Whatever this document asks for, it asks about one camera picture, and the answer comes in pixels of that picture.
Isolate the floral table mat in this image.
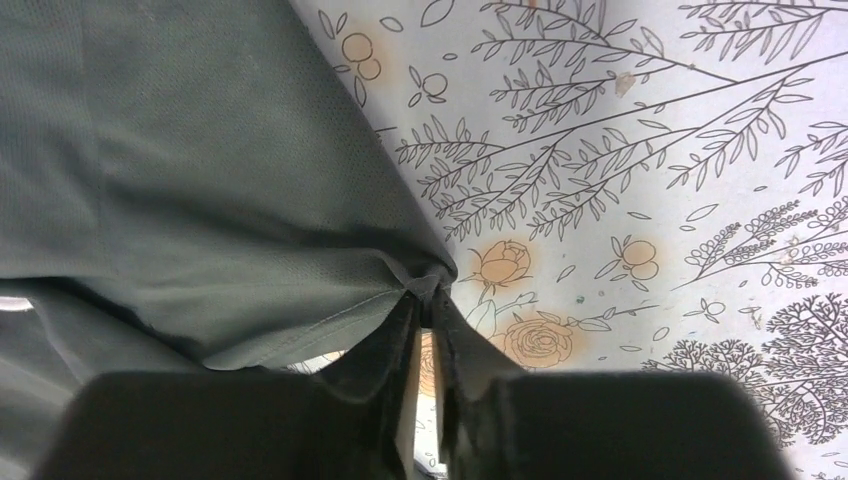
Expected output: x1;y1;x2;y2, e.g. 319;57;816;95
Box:
295;1;847;479

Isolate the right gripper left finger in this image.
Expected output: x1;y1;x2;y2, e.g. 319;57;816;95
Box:
34;293;420;479

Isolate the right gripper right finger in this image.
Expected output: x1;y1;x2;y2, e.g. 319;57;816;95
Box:
430;290;791;479

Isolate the dark green t-shirt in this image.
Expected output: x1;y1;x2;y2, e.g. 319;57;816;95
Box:
1;1;457;479

